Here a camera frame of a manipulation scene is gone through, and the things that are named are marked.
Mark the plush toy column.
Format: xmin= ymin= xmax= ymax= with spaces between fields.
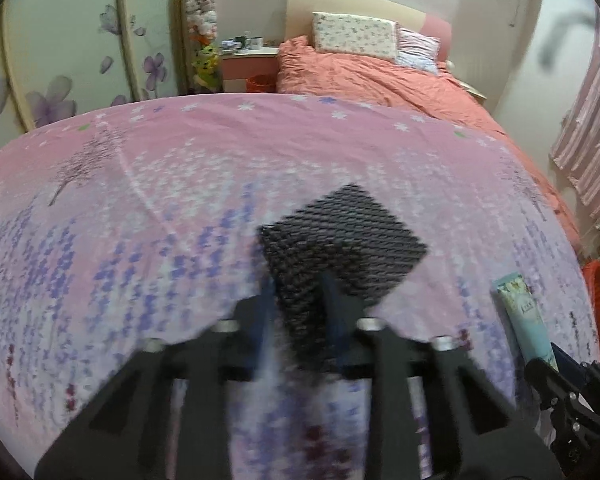
xmin=184 ymin=0 xmax=223 ymax=95

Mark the orange duvet bed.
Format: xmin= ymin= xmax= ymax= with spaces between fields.
xmin=276 ymin=35 xmax=581 ymax=241

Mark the floral sliding door wardrobe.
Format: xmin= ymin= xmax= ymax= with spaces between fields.
xmin=0 ymin=0 xmax=181 ymax=171

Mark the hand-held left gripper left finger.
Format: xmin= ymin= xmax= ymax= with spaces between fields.
xmin=34 ymin=280 xmax=281 ymax=480

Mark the black mesh pad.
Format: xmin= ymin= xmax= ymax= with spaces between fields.
xmin=258 ymin=183 xmax=429 ymax=361

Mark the teal cream tube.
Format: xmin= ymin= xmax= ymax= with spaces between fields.
xmin=490 ymin=272 xmax=556 ymax=366

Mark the striped pink pillow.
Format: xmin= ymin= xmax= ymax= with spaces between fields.
xmin=395 ymin=27 xmax=442 ymax=75

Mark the small red bin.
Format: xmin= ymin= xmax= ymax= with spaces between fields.
xmin=245 ymin=74 xmax=277 ymax=93

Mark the wooden bedside table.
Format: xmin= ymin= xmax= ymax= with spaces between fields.
xmin=455 ymin=77 xmax=488 ymax=106

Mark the pink white nightstand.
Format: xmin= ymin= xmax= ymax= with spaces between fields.
xmin=220 ymin=46 xmax=281 ymax=93

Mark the pink floral bedsheet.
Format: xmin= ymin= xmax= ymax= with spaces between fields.
xmin=0 ymin=92 xmax=600 ymax=480

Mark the floral print pillow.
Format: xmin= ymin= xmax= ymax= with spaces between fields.
xmin=311 ymin=11 xmax=400 ymax=61

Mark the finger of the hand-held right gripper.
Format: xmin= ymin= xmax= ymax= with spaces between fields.
xmin=524 ymin=342 xmax=600 ymax=413

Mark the pink striped curtain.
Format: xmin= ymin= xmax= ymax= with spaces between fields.
xmin=550 ymin=10 xmax=600 ymax=221

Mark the cream pink headboard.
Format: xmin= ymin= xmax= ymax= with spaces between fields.
xmin=285 ymin=0 xmax=453 ymax=58

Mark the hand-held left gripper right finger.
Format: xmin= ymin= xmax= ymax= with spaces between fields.
xmin=320 ymin=270 xmax=563 ymax=480

